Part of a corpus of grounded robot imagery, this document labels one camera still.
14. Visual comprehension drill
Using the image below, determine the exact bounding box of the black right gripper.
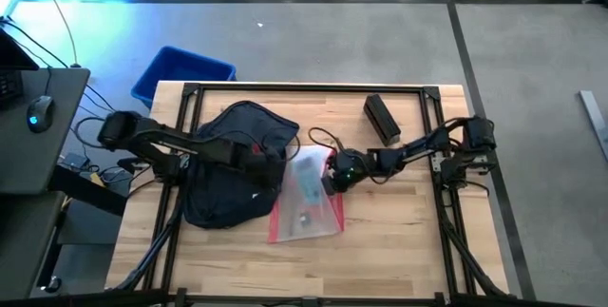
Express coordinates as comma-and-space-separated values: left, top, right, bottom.
321, 147, 381, 198

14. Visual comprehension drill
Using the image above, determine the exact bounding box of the grey metal bar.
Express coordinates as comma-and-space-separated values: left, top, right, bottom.
579, 89, 608, 162

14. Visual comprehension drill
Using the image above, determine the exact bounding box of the navy blue backpack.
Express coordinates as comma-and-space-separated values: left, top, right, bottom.
181, 100, 301, 231

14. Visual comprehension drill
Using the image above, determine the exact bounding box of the black keyboard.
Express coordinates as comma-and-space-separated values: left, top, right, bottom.
0, 68, 24, 104

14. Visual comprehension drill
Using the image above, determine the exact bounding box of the blue-grey rectangular card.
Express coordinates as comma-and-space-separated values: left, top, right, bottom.
297, 156, 323, 206

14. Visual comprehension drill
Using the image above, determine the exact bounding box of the black laptop screen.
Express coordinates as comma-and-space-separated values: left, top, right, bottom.
0, 29, 39, 71

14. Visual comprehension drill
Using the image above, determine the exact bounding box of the black floor cable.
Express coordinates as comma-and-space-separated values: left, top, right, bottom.
31, 0, 82, 69

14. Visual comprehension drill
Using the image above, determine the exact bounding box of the black aluminium table frame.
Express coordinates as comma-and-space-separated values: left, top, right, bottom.
106, 82, 512, 307

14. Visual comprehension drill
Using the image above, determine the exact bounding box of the white mesh pouch red trim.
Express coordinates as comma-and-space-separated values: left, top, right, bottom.
266, 144, 346, 244

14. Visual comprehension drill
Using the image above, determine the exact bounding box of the black computer mouse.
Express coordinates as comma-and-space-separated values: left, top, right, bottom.
26, 95, 55, 134

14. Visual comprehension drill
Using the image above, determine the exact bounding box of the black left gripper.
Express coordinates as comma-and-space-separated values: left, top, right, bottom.
232, 135, 286, 189

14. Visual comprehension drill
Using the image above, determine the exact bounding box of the blue plastic bin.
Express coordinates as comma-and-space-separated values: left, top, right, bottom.
130, 45, 238, 110

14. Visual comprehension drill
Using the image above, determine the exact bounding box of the black power adapter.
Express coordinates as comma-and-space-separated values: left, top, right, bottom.
61, 152, 89, 171

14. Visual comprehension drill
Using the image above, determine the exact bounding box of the black desk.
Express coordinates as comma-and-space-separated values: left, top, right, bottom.
0, 191, 66, 299
0, 67, 91, 195

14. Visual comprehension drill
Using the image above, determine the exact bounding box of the black rectangular case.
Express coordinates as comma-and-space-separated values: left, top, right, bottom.
363, 93, 403, 148

